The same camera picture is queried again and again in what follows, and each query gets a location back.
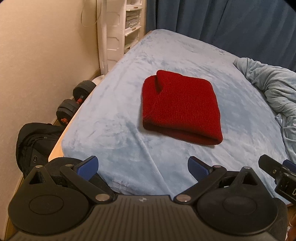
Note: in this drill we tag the black dumbbell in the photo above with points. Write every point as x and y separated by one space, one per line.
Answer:
67 109

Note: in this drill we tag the white shelf unit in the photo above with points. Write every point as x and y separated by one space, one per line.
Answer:
134 22

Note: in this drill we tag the black backpack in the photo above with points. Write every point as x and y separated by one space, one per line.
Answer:
34 145

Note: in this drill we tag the light blue bed sheet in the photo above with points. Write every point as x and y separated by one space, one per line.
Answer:
133 160

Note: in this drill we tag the dark blue curtain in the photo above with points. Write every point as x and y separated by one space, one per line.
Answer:
261 30

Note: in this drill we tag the red knit sweater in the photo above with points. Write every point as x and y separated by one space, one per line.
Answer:
181 107

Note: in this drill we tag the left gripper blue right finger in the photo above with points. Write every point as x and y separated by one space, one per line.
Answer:
207 177

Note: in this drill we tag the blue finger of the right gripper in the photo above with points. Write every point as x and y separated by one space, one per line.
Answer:
290 165

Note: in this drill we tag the grey-blue crumpled blanket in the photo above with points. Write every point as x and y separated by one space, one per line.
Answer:
278 85

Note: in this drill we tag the white standing fan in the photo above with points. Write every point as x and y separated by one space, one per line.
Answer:
110 33

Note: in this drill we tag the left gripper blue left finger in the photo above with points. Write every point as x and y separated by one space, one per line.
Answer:
78 176

